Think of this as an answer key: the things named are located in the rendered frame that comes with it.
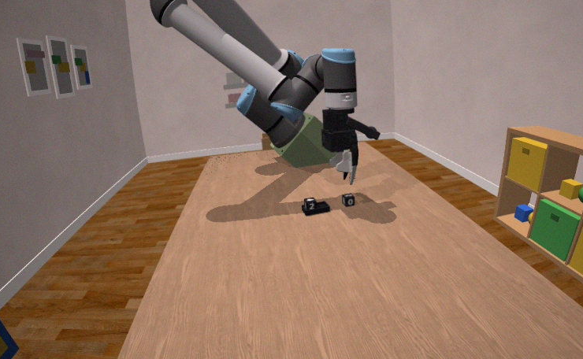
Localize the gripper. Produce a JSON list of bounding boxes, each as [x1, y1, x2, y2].
[[321, 108, 358, 185]]

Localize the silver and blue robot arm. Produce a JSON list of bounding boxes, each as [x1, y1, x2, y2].
[[150, 0, 357, 148]]

